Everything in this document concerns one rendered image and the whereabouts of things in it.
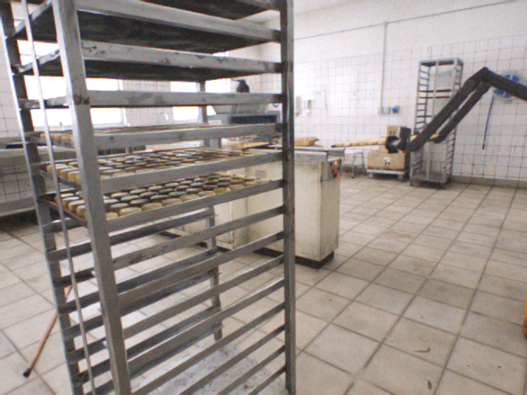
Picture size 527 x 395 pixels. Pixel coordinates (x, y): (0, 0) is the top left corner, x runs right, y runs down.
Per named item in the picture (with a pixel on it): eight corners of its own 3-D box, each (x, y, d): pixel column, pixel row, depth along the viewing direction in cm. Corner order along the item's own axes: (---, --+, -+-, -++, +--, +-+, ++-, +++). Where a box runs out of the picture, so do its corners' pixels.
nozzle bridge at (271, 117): (199, 157, 285) (196, 114, 277) (252, 148, 341) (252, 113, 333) (229, 159, 266) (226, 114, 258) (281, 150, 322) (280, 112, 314)
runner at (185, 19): (279, 43, 107) (279, 33, 107) (286, 42, 105) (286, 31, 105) (47, 4, 63) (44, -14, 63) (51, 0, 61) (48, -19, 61)
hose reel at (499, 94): (516, 150, 498) (528, 69, 471) (515, 150, 485) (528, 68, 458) (483, 148, 523) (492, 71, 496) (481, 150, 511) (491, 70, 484)
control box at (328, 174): (323, 180, 248) (324, 161, 245) (337, 175, 267) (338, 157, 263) (328, 180, 246) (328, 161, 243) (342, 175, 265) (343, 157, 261)
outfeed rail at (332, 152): (172, 146, 379) (171, 140, 377) (174, 146, 381) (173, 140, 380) (343, 157, 262) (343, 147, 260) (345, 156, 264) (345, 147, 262)
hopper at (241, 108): (205, 114, 282) (204, 96, 279) (248, 113, 325) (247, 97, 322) (231, 114, 265) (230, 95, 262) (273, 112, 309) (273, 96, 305)
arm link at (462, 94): (477, 84, 166) (477, 88, 175) (467, 77, 168) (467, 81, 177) (413, 154, 184) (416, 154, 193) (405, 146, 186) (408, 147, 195)
